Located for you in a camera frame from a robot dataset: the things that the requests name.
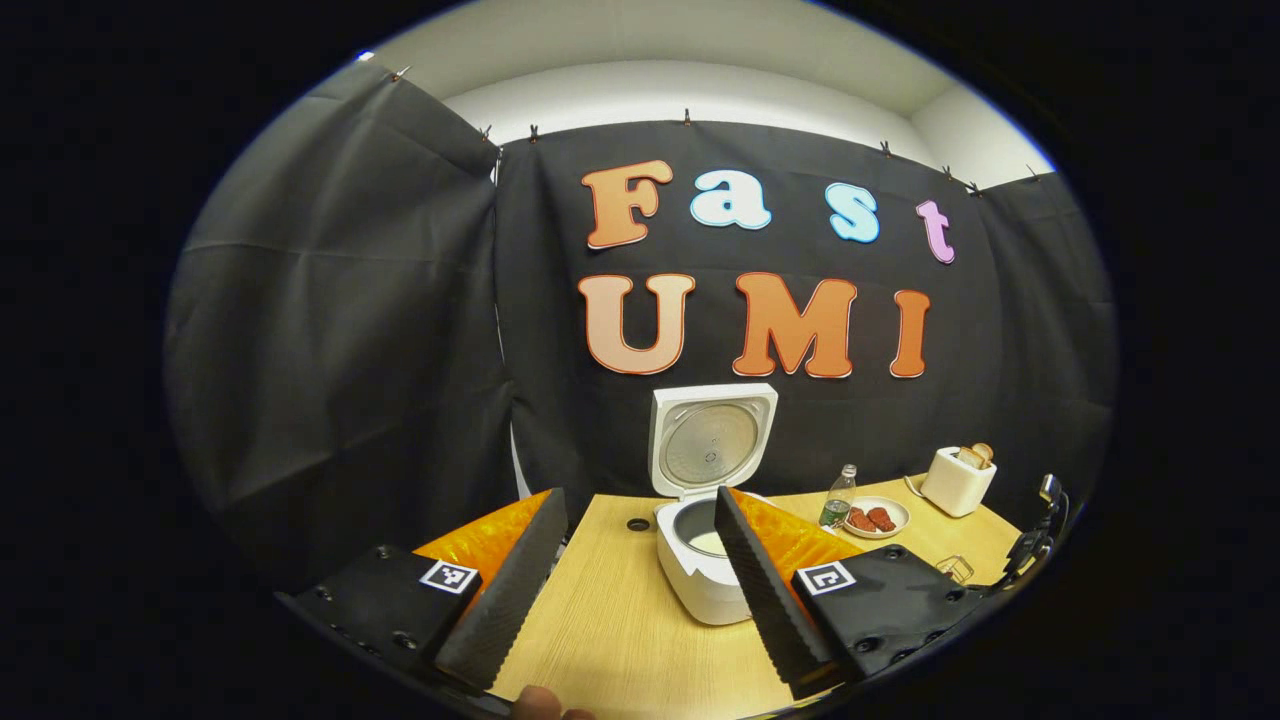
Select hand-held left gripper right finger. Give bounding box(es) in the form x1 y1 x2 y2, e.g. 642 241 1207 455
714 485 991 701

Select white plate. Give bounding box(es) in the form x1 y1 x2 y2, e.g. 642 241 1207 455
842 496 912 540

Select white rice cooker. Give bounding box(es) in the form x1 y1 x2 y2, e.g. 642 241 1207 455
648 383 779 627

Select black backdrop cloth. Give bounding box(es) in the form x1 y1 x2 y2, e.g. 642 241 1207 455
165 62 1119 591

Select white toaster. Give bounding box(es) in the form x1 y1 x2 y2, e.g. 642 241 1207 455
919 446 998 519

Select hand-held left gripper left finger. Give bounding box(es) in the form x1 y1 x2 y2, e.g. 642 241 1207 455
300 487 571 693

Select row of cloth clips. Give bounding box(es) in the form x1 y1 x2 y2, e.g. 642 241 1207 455
388 65 1041 196

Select clear glass bottle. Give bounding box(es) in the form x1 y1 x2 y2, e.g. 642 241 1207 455
818 463 859 531

